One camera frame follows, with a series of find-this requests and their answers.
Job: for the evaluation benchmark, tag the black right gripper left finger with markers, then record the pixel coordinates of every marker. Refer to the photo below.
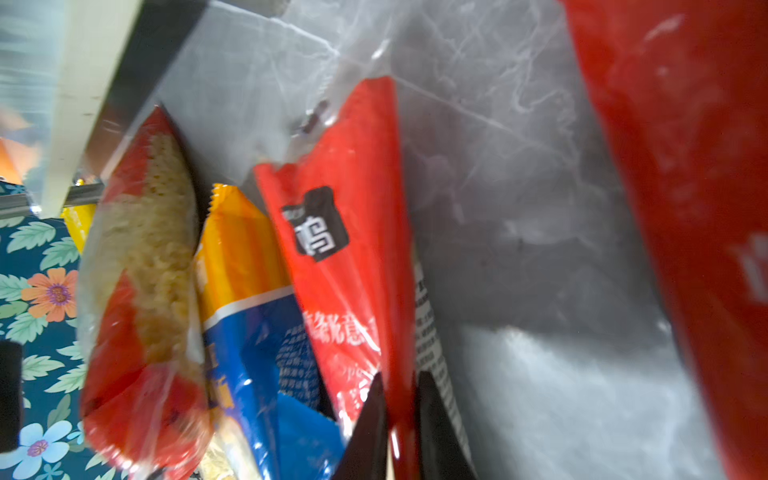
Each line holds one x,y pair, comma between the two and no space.
365,456

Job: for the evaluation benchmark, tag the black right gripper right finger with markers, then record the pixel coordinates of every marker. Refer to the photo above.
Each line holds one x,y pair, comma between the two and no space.
441,456

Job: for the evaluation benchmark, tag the red spaghetti bag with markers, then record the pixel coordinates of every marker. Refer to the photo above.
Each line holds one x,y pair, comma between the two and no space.
341,219

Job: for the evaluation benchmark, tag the blue pasta bag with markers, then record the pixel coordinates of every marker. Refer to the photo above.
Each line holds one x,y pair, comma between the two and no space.
263,378

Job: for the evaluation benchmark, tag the white two-tier shelf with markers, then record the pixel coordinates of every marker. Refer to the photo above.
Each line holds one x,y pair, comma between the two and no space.
116,54

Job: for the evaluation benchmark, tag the red macaroni bag upper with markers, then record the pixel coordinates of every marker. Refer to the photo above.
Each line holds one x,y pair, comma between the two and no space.
143,403

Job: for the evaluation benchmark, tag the red macaroni bag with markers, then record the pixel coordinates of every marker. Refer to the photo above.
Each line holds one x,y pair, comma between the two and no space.
680,88
143,403

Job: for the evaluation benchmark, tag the yellow spaghetti box back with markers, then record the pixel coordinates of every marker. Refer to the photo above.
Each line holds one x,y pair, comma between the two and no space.
78,220

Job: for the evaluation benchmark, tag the red macaroni bag front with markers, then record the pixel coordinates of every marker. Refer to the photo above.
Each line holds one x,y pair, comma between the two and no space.
680,88

